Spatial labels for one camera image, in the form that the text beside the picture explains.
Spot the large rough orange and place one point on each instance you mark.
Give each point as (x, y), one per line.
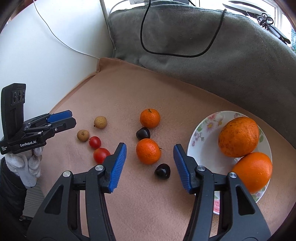
(239, 137)

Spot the floral white ceramic plate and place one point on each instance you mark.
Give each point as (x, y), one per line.
(203, 147)

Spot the ring light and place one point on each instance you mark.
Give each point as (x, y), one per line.
(264, 19)

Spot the pink fleece blanket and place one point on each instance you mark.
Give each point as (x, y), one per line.
(144, 207)

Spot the brown longan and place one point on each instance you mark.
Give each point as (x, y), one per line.
(83, 135)
(100, 122)

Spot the round red cherry tomato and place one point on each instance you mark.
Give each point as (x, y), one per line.
(94, 142)

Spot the grey folded blanket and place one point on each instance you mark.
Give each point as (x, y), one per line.
(226, 54)

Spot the smooth bright orange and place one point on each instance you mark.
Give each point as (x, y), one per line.
(254, 170)

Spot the dark cherry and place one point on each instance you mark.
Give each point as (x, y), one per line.
(143, 133)
(163, 171)

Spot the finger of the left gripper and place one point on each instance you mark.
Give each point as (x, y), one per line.
(55, 127)
(57, 116)

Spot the white power strip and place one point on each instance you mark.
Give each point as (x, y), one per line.
(147, 1)

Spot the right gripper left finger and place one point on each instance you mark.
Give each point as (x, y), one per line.
(58, 217)

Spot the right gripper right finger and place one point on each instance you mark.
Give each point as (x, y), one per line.
(239, 216)

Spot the oval red cherry tomato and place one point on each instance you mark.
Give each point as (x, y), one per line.
(100, 154)

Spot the left white gloved hand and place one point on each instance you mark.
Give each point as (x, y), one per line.
(26, 165)

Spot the small tangerine with stem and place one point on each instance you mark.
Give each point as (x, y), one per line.
(150, 118)

